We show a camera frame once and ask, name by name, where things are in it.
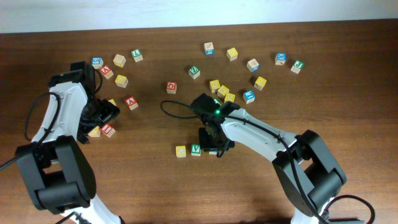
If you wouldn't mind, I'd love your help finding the green V letter block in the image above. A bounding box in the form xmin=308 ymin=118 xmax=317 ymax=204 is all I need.
xmin=190 ymin=144 xmax=201 ymax=156

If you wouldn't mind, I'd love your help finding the yellow C letter block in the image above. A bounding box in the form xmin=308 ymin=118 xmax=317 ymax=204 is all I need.
xmin=175 ymin=146 xmax=187 ymax=158

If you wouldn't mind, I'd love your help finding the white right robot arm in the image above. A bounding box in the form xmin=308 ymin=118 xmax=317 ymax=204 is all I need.
xmin=190 ymin=94 xmax=346 ymax=223

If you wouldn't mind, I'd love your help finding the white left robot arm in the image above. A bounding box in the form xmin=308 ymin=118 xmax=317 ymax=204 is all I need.
xmin=15 ymin=61 xmax=123 ymax=223

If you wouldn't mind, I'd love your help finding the yellow O letter block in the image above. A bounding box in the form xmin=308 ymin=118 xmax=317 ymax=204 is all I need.
xmin=108 ymin=99 xmax=117 ymax=106

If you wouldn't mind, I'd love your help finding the red I letter block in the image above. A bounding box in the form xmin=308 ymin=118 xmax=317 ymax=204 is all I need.
xmin=101 ymin=123 xmax=116 ymax=138

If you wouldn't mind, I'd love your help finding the yellow Q letter block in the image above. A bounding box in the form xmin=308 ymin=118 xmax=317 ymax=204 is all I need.
xmin=88 ymin=126 xmax=101 ymax=138

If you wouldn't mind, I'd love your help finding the red A letter block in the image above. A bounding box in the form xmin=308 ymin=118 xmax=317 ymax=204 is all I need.
xmin=124 ymin=96 xmax=139 ymax=110

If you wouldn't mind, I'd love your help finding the green R block upper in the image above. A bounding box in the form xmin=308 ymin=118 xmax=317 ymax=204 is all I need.
xmin=214 ymin=98 xmax=222 ymax=105

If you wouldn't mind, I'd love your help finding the yellow block cluster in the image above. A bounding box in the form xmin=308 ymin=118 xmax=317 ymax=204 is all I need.
xmin=217 ymin=85 xmax=229 ymax=99
xmin=210 ymin=80 xmax=221 ymax=93
xmin=224 ymin=93 xmax=236 ymax=103
xmin=115 ymin=75 xmax=128 ymax=88

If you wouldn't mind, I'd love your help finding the red A block far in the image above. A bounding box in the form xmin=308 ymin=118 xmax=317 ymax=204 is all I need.
xmin=99 ymin=65 xmax=114 ymax=79

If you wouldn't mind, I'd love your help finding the yellow block cluster lower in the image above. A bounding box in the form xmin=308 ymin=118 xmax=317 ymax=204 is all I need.
xmin=224 ymin=93 xmax=236 ymax=103

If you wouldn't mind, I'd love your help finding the yellow block cluster middle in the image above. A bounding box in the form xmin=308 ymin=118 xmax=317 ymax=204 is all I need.
xmin=217 ymin=85 xmax=229 ymax=99

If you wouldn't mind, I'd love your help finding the blue 5 number block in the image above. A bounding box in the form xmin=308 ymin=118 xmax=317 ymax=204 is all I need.
xmin=91 ymin=57 xmax=104 ymax=69

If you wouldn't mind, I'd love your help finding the blue E letter block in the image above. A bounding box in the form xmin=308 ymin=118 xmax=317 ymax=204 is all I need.
xmin=243 ymin=90 xmax=256 ymax=104

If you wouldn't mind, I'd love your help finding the yellow sided plain block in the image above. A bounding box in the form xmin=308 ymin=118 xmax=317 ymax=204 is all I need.
xmin=113 ymin=54 xmax=126 ymax=67

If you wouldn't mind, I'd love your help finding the red O letter block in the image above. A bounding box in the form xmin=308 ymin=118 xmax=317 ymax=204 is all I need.
xmin=166 ymin=82 xmax=177 ymax=94

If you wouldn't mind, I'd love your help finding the green Z letter block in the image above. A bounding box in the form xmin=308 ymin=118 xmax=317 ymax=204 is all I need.
xmin=188 ymin=66 xmax=200 ymax=79

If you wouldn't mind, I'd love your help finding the green L letter block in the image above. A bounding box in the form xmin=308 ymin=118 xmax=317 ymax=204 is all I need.
xmin=131 ymin=49 xmax=143 ymax=62

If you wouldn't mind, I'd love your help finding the yellow block right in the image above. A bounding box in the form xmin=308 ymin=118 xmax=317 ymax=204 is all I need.
xmin=254 ymin=77 xmax=267 ymax=91

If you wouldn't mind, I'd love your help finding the orange sided plain block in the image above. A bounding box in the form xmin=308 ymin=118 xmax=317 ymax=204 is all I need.
xmin=246 ymin=59 xmax=259 ymax=72

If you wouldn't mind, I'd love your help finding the yellow block far top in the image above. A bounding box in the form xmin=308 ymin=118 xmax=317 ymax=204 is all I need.
xmin=226 ymin=47 xmax=238 ymax=61

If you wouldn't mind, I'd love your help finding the blue sided top block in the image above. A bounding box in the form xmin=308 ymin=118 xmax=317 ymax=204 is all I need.
xmin=204 ymin=42 xmax=215 ymax=55

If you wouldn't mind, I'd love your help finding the blue X letter block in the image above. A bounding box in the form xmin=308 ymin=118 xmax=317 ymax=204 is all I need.
xmin=275 ymin=52 xmax=287 ymax=65

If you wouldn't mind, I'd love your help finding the green J letter block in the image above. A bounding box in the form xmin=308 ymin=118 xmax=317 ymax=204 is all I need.
xmin=290 ymin=60 xmax=305 ymax=74

